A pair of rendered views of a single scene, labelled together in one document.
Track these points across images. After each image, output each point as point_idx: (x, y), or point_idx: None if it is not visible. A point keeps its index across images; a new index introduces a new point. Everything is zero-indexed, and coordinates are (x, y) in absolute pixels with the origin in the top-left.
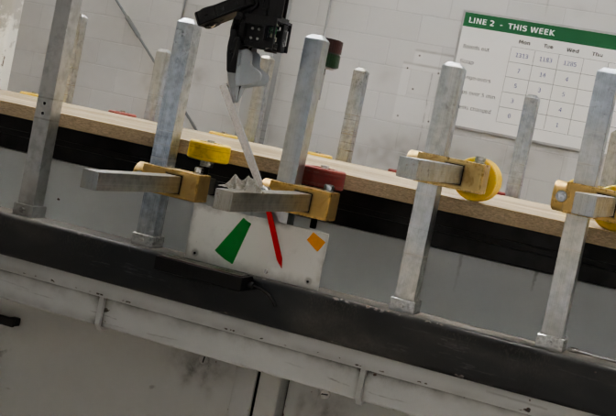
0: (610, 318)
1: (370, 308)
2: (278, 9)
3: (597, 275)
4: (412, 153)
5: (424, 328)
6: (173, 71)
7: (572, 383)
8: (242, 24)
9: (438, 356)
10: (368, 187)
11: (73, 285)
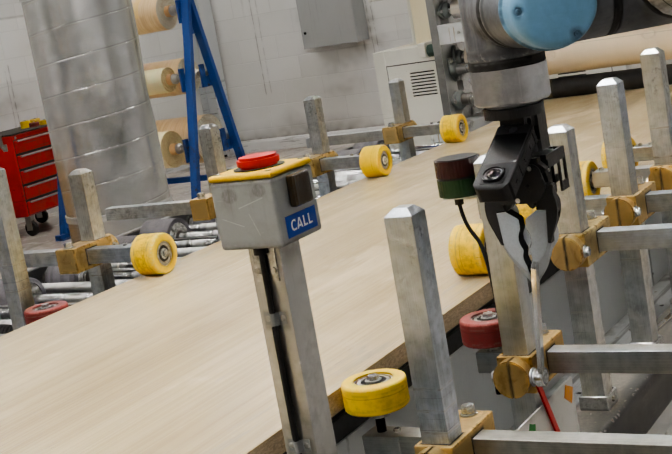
0: (544, 314)
1: (614, 420)
2: (545, 135)
3: (531, 282)
4: (576, 240)
5: (636, 402)
6: (429, 293)
7: None
8: (546, 171)
9: (646, 419)
10: (453, 317)
11: None
